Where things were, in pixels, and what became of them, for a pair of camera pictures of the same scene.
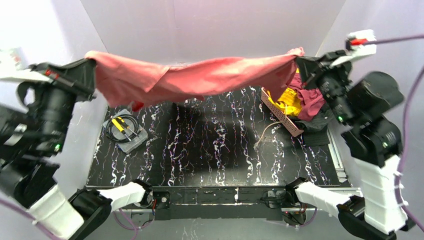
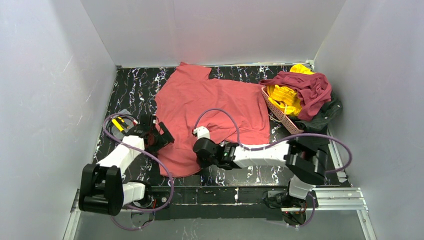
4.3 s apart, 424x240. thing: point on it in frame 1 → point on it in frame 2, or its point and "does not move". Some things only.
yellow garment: [289, 99] does not move
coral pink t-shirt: [121, 80] → [191, 106]
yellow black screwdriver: [120, 129] does not move
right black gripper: [318, 70] → [200, 152]
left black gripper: [65, 81] → [159, 135]
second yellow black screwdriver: [122, 121] does not move
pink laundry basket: [281, 113] does not move
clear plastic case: [126, 130] does not move
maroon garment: [311, 99] does not move
